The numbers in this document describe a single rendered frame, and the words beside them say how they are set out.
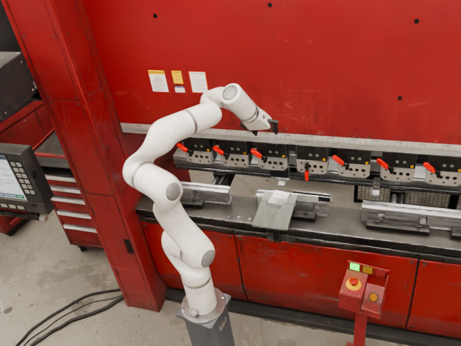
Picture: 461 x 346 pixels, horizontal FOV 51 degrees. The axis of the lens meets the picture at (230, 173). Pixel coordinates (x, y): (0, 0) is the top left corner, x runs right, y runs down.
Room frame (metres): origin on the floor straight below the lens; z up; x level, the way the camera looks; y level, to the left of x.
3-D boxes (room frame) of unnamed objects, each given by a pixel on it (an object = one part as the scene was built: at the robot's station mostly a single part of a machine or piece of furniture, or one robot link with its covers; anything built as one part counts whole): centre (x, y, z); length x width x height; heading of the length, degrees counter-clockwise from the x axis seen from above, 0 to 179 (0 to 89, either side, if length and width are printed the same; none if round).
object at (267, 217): (1.82, -0.20, 1.00); 0.26 x 0.18 x 0.01; 158
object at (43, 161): (2.20, 1.05, 1.17); 0.40 x 0.24 x 0.07; 68
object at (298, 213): (1.89, -0.27, 0.89); 0.30 x 0.05 x 0.03; 68
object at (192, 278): (1.32, 0.22, 1.30); 0.19 x 0.12 x 0.24; 43
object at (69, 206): (2.85, 1.00, 0.50); 0.50 x 0.50 x 1.00; 68
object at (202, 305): (1.29, 0.20, 1.09); 0.19 x 0.19 x 0.18
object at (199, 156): (2.11, 0.14, 1.26); 0.15 x 0.09 x 0.17; 68
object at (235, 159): (2.04, -0.05, 1.26); 0.15 x 0.09 x 0.17; 68
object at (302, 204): (1.93, -0.31, 0.92); 0.39 x 0.06 x 0.10; 68
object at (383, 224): (1.67, -0.79, 0.89); 0.30 x 0.05 x 0.03; 68
